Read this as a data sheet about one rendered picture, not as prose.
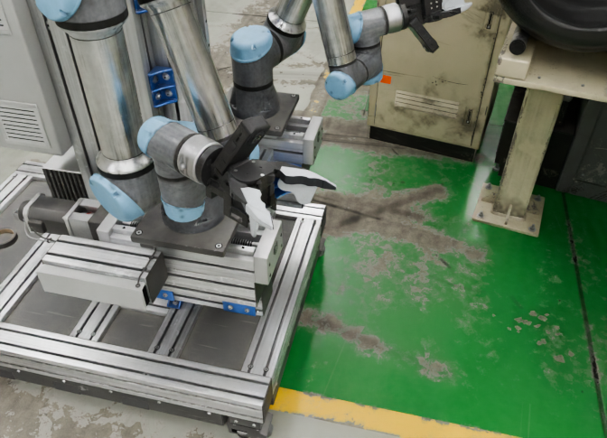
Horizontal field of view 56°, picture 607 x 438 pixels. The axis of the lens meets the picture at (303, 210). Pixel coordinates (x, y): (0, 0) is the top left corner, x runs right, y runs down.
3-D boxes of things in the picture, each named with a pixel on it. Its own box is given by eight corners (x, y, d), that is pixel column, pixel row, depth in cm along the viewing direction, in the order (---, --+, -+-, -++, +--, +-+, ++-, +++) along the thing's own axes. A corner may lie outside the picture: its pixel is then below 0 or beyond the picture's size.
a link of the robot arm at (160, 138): (172, 144, 106) (164, 105, 101) (213, 166, 101) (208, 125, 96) (138, 164, 102) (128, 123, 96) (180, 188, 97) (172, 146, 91)
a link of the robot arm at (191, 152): (210, 128, 96) (172, 144, 91) (229, 138, 94) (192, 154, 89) (210, 167, 101) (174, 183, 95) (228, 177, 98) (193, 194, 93)
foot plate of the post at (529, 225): (482, 184, 259) (484, 177, 257) (544, 199, 251) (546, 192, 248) (471, 219, 240) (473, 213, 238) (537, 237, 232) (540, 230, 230)
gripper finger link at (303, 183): (332, 202, 94) (276, 197, 94) (337, 172, 90) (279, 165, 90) (332, 213, 91) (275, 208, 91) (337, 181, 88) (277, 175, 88)
